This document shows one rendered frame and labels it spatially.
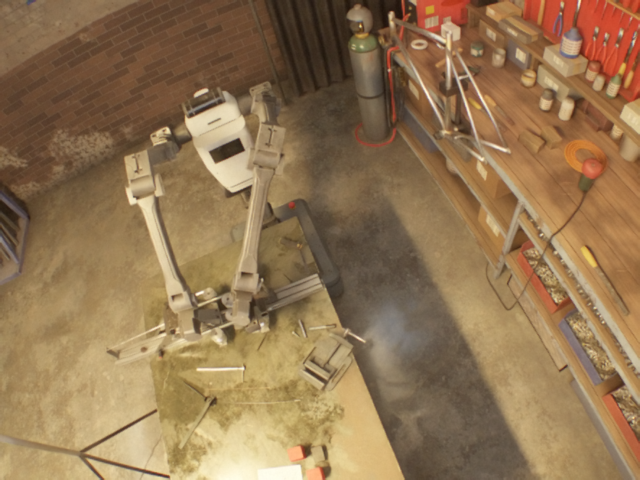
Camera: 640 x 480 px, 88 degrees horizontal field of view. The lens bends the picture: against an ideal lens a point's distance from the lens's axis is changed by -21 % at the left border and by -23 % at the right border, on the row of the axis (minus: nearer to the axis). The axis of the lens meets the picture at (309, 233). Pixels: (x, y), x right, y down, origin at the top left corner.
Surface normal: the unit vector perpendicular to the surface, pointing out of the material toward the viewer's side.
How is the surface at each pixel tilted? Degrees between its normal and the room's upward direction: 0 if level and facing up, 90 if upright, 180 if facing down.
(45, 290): 0
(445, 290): 0
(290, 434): 0
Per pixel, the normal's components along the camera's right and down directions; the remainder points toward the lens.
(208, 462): -0.21, -0.55
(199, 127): 0.34, 0.74
